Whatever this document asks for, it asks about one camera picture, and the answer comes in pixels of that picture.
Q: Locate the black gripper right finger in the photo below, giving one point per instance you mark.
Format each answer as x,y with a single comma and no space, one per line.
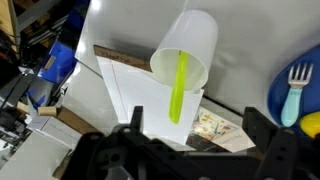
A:
266,143

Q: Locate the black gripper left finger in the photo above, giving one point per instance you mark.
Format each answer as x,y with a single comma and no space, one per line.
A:
136,120

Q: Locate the yellow-green marker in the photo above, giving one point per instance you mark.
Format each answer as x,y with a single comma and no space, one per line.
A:
178,90

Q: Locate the white plastic cup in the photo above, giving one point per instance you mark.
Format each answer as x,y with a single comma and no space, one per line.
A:
190,43

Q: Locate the colourful printed booklet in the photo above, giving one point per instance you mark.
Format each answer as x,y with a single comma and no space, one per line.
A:
220,131

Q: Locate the blue round plate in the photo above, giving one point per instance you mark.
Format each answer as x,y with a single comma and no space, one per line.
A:
300,96

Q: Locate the open cardboard box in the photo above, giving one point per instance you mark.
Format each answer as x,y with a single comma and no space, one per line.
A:
71,120

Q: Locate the white flat box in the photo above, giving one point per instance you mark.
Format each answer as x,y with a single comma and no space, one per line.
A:
55,128

